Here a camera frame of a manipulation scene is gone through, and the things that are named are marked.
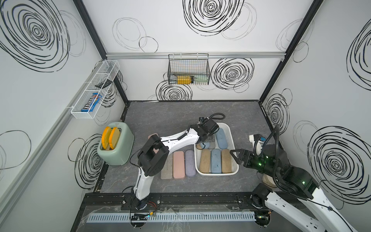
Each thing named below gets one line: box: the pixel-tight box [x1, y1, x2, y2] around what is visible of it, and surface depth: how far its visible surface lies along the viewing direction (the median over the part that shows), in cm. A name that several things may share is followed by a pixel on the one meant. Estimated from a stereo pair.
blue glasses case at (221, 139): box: [215, 127, 229, 150], surface depth 97 cm
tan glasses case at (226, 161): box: [221, 148, 232, 174], surface depth 84 cm
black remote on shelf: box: [94, 78, 114, 89], surface depth 82 cm
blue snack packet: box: [81, 92, 103, 113], surface depth 72 cm
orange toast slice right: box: [108, 127, 121, 150], surface depth 76 cm
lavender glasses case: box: [185, 149, 196, 177], surface depth 84 cm
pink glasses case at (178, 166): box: [172, 150, 186, 180], surface depth 85 cm
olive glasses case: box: [199, 148, 212, 174], surface depth 86 cm
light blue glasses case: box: [210, 148, 222, 174], surface depth 86 cm
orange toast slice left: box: [100, 126, 113, 150], surface depth 75 cm
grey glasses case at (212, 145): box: [207, 141, 216, 150], surface depth 93 cm
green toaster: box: [96, 121, 135, 166], surface depth 78 cm
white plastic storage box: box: [194, 122, 240, 177], surface depth 87 cm
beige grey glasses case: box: [160, 152, 173, 180], surface depth 82 cm
